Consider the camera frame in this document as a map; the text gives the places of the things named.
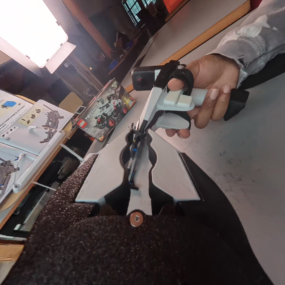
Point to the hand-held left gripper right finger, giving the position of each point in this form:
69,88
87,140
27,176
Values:
176,176

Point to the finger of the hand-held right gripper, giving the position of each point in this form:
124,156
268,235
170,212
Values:
150,107

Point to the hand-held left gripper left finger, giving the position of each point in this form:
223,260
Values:
100,178

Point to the black toy beam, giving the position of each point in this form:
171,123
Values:
135,156

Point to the person's right forearm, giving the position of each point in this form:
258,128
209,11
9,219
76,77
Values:
254,40

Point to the grey desk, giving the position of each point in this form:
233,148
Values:
240,160

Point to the person's right hand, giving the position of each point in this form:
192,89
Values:
218,75

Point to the toy truck cardboard box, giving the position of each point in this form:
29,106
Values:
104,111

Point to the white and wooden book stand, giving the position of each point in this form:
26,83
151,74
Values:
44,147

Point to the grey table with wooden edge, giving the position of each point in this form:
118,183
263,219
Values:
187,26

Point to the building instruction booklet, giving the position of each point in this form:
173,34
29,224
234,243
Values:
26,124

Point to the bright studio light panel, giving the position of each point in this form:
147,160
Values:
31,26

